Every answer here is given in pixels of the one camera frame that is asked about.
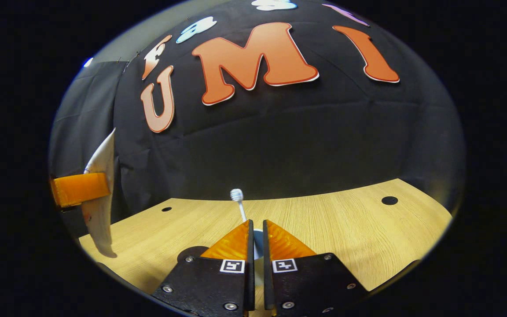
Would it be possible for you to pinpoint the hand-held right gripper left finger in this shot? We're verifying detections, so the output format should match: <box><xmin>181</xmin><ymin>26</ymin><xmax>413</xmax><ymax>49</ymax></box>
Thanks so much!
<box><xmin>152</xmin><ymin>219</ymin><xmax>255</xmax><ymax>317</ymax></box>

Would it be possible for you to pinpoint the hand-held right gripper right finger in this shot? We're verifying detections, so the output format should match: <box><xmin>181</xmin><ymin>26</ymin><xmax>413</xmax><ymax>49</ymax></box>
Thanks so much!
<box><xmin>262</xmin><ymin>219</ymin><xmax>368</xmax><ymax>317</ymax></box>

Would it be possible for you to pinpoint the white toothpaste tube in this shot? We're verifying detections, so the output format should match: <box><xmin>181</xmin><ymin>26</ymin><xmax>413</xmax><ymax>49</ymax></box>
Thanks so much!
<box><xmin>82</xmin><ymin>129</ymin><xmax>118</xmax><ymax>258</ymax></box>

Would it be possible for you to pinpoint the white toothbrush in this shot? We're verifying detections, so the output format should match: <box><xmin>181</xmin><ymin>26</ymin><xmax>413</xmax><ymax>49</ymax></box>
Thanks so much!
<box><xmin>230</xmin><ymin>188</ymin><xmax>265</xmax><ymax>287</ymax></box>

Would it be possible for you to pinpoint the wooden desktop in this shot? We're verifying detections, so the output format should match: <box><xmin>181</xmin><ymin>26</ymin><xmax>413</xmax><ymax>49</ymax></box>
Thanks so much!
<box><xmin>79</xmin><ymin>178</ymin><xmax>453</xmax><ymax>317</ymax></box>

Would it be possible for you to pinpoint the black backdrop cloth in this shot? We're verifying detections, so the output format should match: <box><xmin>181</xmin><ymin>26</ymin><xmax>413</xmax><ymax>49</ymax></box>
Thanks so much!
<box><xmin>49</xmin><ymin>0</ymin><xmax>465</xmax><ymax>238</ymax></box>

